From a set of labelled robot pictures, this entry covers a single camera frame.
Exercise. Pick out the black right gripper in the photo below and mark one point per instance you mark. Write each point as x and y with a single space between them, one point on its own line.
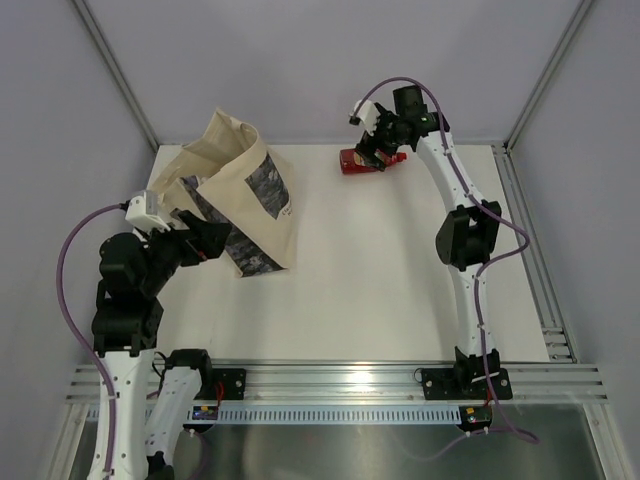
384 118

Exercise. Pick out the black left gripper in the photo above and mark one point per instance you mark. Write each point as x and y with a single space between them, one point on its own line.
210 238

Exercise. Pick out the red dish soap bottle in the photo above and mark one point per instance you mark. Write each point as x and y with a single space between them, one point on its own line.
352 162

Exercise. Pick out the beige canvas tote bag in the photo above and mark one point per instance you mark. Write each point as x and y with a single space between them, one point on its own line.
231 175

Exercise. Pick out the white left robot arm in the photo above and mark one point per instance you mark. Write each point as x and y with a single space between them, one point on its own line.
135 441

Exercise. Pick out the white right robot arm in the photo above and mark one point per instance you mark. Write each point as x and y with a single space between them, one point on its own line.
464 243

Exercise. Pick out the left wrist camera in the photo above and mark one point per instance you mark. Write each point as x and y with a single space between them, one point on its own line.
144 214

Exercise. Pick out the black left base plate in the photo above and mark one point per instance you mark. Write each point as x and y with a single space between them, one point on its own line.
223 384

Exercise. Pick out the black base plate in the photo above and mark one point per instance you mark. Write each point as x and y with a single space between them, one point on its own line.
442 384
223 384

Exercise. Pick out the aluminium mounting rail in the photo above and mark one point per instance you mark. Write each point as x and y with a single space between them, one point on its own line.
387 382

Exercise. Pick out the white slotted cable duct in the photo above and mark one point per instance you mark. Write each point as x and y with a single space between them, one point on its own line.
245 414

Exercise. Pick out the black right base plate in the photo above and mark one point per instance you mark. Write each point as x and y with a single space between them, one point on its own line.
442 384

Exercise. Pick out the left aluminium frame post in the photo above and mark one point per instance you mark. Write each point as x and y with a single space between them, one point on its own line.
87 18

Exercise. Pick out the aluminium frame post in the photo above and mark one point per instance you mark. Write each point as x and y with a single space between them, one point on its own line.
552 67
87 18

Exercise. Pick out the right aluminium frame post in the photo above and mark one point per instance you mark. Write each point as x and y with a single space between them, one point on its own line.
552 67

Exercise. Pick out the right side aluminium rail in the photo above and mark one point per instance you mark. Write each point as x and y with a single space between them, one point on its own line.
558 338

